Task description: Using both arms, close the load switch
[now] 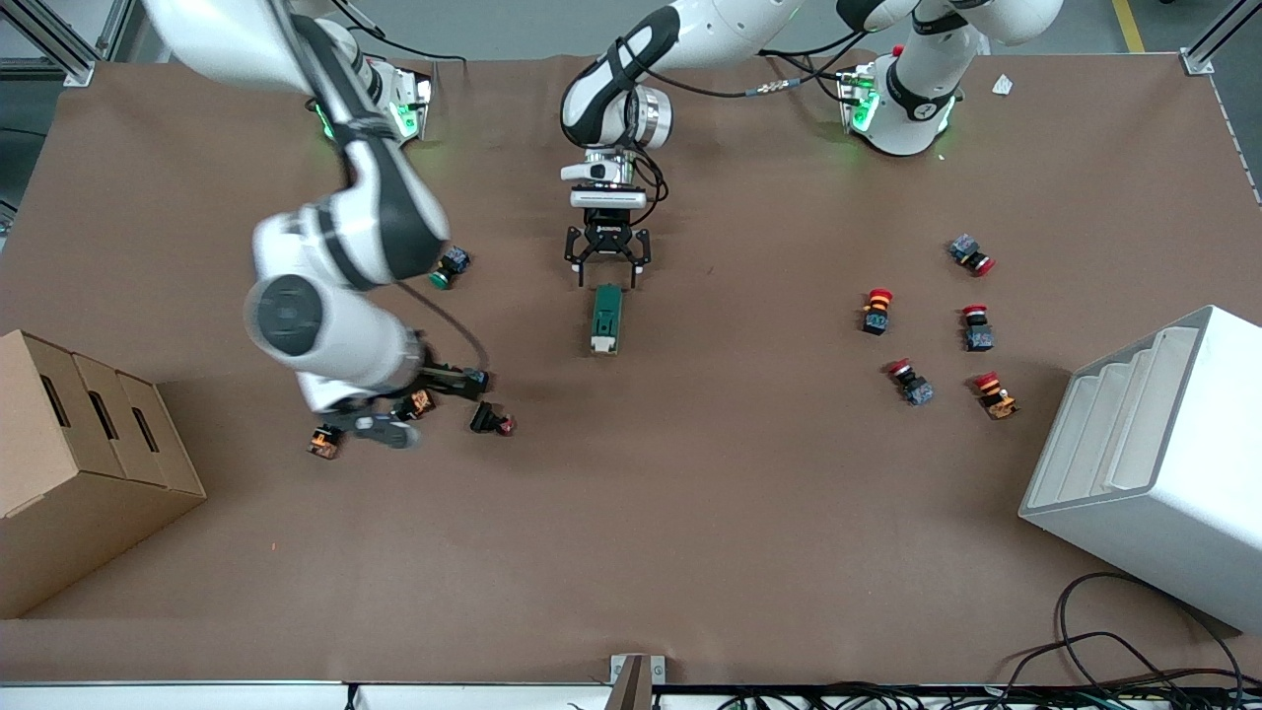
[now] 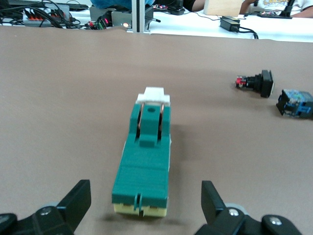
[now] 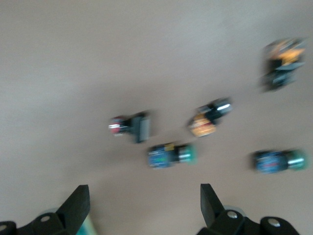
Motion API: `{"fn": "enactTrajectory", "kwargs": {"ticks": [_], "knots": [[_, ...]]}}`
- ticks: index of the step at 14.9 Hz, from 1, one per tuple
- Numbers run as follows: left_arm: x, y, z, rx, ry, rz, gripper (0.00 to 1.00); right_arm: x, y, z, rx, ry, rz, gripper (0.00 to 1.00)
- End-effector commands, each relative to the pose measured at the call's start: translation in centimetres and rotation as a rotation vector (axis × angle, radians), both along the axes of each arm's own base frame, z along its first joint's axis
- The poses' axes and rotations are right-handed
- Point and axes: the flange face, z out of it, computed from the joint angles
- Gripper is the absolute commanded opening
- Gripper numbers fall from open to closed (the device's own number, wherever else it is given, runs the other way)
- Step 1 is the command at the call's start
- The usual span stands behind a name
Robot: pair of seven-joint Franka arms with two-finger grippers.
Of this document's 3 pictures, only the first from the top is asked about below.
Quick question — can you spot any green load switch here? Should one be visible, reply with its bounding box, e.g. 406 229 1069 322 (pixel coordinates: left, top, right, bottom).
590 284 624 356

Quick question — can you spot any brown paper table cover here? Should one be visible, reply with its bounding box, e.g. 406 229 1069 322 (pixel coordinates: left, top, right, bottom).
0 51 1262 686

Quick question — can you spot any brown cardboard box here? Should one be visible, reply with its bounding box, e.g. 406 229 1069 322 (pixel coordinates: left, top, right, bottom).
0 329 208 620

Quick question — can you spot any white stepped rack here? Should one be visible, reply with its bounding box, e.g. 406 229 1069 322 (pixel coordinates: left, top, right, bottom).
1018 305 1262 634

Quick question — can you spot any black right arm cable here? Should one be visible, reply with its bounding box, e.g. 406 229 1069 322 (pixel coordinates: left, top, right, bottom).
399 281 492 371

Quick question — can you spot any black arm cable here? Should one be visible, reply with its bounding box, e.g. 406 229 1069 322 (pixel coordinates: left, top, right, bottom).
646 35 878 104
399 281 492 371

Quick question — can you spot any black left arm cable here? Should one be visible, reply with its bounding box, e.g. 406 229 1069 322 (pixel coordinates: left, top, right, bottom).
646 35 878 104

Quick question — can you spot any metal table edge bracket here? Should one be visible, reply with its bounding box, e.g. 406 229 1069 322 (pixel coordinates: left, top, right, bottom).
609 654 666 710

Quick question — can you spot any white table edge rail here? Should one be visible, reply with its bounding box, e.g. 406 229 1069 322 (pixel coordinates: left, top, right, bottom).
0 680 612 710

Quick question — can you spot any aluminium frame profile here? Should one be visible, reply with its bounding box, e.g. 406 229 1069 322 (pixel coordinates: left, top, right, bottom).
0 0 134 87
1178 0 1262 76

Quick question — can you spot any black cable bundle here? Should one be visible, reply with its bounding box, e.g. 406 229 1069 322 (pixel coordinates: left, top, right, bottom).
690 680 1262 710

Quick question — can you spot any black looped floor cable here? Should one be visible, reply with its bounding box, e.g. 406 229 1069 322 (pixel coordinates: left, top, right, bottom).
1053 572 1245 693

